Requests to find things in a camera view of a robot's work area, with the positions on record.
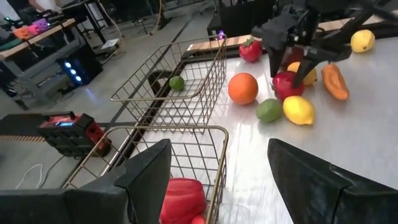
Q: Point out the small pink bin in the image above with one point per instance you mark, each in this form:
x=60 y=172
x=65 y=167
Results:
x=33 y=30

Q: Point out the green lime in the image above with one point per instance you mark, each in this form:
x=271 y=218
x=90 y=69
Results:
x=269 y=110
x=176 y=83

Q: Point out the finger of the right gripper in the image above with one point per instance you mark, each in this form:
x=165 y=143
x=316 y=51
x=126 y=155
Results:
x=326 y=54
x=276 y=59

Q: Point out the small purple bin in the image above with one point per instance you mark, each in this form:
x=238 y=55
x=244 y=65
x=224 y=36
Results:
x=41 y=24

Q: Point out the yellow-orange mango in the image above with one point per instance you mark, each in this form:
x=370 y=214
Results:
x=311 y=77

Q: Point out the black computer blue lights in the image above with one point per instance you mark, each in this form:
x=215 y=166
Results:
x=79 y=67

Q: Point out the red black power station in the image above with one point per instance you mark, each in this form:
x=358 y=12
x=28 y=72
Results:
x=74 y=133

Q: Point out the red apple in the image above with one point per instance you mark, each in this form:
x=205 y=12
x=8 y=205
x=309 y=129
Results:
x=284 y=87

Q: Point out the white paper on floor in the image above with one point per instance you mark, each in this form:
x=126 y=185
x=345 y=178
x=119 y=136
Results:
x=110 y=43

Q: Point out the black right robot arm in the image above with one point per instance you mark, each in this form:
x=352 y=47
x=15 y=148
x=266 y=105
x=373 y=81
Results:
x=335 y=4

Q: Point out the small orange bin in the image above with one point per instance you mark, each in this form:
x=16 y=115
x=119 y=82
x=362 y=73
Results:
x=22 y=32

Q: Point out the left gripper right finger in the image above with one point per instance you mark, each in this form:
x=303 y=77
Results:
x=311 y=193

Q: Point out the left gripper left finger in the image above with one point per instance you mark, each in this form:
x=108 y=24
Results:
x=146 y=186

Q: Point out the wooden workbench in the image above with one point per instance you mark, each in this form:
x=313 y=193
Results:
x=37 y=39

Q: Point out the yellow lemon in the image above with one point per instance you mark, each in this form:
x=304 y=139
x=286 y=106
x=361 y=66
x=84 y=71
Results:
x=298 y=110
x=362 y=40

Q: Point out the orange fruit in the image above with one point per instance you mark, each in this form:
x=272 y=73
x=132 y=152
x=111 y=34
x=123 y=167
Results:
x=242 y=88

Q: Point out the red tomato green stem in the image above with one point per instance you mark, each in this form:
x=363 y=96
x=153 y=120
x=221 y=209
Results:
x=250 y=50

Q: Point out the red bell pepper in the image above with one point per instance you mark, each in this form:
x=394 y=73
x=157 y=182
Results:
x=183 y=199

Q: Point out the orange carrot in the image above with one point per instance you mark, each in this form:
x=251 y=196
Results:
x=335 y=81

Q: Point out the black cabinet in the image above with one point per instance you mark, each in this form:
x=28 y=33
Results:
x=242 y=15

